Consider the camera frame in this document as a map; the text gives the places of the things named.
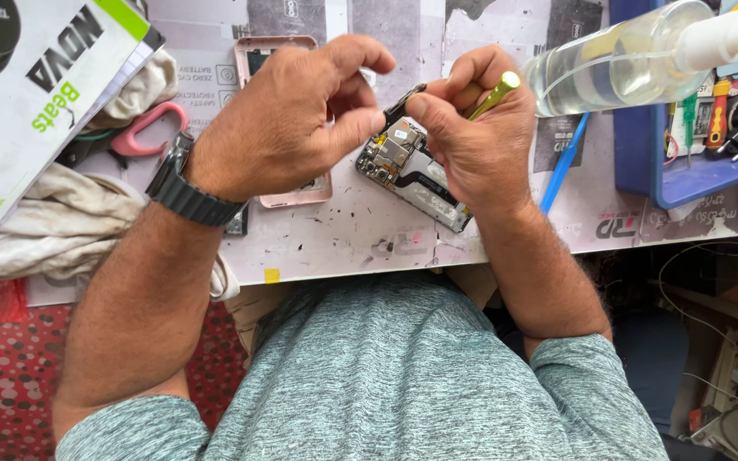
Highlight person's left hand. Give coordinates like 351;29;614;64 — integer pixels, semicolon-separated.
184;35;397;204

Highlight person's right hand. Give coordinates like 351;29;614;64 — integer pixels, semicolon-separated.
405;45;538;217

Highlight yellow-green screwdriver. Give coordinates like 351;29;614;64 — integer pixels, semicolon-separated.
468;71;521;121

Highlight black phone cover plate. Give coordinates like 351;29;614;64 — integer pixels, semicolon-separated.
384;83;428;127

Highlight blue plastic pry tool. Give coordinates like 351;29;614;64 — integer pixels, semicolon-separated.
539;113;591;215

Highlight opened smartphone with exposed board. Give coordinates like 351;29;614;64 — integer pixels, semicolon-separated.
355;118;474;233

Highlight small dark phone part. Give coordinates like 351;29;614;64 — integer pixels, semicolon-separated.
225;204;249;236

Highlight black wristwatch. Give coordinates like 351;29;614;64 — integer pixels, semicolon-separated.
145;131;248;227

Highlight white paper pad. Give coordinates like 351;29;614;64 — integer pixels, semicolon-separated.
81;29;166;129

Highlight printed paper table cover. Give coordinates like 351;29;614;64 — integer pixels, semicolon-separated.
26;0;738;308

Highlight blue plastic tray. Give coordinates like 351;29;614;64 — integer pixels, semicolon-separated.
609;0;738;210

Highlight clear spray bottle white nozzle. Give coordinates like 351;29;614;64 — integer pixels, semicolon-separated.
523;0;738;118

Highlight green thin screwdriver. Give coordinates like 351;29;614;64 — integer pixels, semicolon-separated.
683;93;698;169

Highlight beige cloth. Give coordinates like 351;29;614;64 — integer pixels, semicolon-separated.
0;48;242;302

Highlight red and yellow screwdriver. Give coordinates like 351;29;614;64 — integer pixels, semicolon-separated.
705;80;732;151

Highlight white printed product box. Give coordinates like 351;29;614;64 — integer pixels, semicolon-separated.
0;0;152;259

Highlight grey-green shirt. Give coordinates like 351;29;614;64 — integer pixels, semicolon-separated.
55;272;671;461

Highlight dark blue trousers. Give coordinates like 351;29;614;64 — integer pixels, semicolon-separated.
612;307;690;436

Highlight red dotted cloth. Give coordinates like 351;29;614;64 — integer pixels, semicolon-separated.
0;278;248;461

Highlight pink phone back frame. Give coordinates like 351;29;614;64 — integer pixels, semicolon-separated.
234;35;333;209

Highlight pink-handled scissors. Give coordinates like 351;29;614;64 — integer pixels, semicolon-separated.
58;101;189;169

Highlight white cable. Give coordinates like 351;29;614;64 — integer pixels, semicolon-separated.
657;242;738;404

